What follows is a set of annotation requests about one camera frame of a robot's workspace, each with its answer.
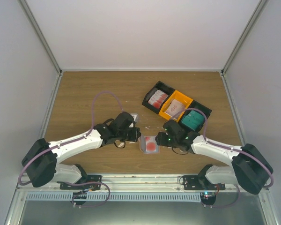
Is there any pink clear card holder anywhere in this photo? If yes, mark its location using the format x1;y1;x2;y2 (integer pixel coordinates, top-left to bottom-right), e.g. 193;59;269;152
139;135;160;154

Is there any white red card orange bin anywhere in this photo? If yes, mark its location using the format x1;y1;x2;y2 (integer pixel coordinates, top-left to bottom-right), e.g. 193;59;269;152
165;99;185;120

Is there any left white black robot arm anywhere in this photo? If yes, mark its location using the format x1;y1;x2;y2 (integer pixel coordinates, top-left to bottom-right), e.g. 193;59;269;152
18;112;141;189

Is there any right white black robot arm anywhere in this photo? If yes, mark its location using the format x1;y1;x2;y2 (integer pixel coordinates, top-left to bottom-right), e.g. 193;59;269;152
155;120;274;195

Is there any teal card stack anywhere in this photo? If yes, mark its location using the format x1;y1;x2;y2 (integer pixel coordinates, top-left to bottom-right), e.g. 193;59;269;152
181;110;205;131

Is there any white red cards far bin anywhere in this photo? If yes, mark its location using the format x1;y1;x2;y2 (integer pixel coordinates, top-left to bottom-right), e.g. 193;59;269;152
148;90;169;109

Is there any orange bin middle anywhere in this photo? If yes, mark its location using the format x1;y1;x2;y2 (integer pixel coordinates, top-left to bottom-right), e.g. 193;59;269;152
158;90;193;121

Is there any black bin near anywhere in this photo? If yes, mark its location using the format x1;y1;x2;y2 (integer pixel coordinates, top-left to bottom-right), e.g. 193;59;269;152
178;100;212;132

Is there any black bin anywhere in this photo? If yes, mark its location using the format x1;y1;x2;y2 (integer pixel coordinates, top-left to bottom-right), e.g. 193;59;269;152
142;81;175;114
178;100;212;132

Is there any black bin far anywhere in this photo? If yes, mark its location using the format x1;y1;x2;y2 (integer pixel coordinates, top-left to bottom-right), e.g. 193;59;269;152
142;81;175;114

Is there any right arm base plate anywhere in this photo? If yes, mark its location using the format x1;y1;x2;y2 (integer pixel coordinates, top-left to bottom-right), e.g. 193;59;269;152
178;175;226;191

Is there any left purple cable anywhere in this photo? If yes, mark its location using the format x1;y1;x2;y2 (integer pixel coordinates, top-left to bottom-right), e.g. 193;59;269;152
18;90;125;187

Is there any aluminium mounting rail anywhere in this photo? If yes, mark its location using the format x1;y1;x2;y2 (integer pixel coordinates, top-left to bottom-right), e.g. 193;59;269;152
16;172;235;192

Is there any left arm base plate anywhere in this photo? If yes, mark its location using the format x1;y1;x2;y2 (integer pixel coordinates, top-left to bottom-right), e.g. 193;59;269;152
57;174;102;191

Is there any grey slotted cable duct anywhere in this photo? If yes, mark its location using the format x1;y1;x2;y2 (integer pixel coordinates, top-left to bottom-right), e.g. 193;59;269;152
26;192;201;203

